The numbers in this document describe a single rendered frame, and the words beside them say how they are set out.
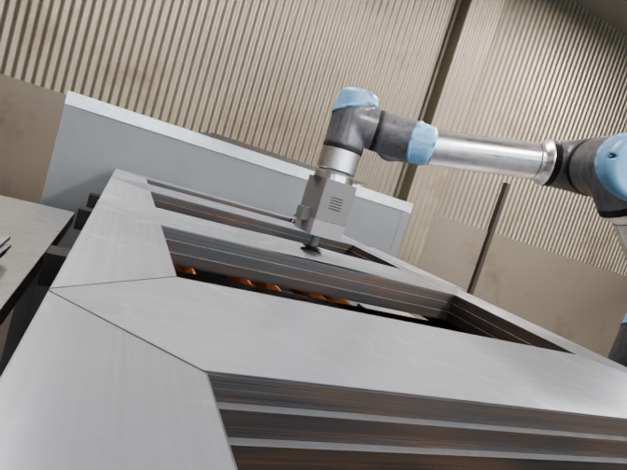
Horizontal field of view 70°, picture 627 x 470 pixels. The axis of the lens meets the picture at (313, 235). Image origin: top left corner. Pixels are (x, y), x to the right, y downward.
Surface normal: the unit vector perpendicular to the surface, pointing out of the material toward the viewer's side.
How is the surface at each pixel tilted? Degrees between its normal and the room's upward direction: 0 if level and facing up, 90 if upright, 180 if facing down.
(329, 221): 90
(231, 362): 0
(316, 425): 90
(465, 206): 90
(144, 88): 90
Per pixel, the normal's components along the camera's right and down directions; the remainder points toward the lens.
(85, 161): 0.36, 0.20
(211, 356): 0.29, -0.95
